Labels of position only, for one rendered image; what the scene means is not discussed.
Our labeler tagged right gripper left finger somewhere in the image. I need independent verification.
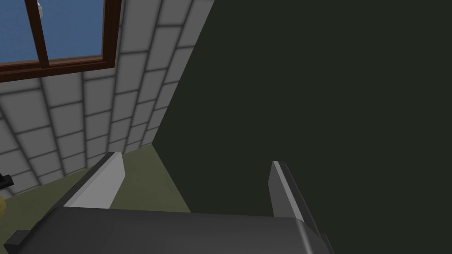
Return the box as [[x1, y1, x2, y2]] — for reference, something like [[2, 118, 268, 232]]
[[53, 151, 126, 209]]

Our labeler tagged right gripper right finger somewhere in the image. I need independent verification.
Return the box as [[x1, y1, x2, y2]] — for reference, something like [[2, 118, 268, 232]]
[[268, 160, 311, 224]]

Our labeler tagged brown framed window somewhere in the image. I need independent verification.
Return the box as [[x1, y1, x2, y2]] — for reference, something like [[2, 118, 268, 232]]
[[0, 0, 123, 83]]

